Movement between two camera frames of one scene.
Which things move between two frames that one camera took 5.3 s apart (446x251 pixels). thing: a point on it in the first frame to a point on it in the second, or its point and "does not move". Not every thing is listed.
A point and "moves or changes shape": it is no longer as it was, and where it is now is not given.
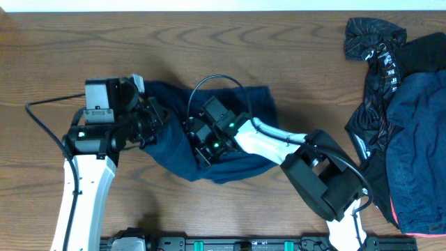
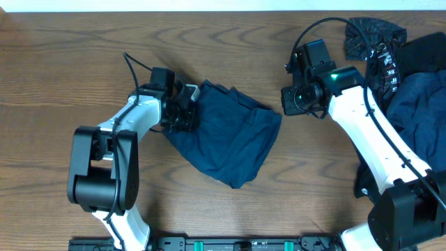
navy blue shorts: (171, 141) moves or changes shape
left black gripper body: (153, 116) to (182, 120)
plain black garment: (423, 55) does not move
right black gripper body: (212, 148) to (297, 101)
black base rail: (144, 240) does not move
